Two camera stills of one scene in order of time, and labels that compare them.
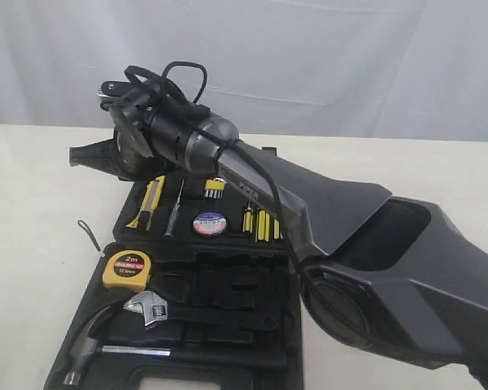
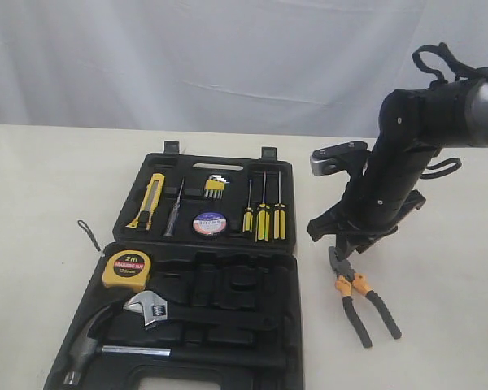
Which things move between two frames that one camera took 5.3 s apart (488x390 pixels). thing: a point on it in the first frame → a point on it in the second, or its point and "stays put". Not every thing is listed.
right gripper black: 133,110 → 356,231
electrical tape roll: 209,223 stays put
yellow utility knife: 150,199 stays put
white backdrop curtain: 406,69 stays put
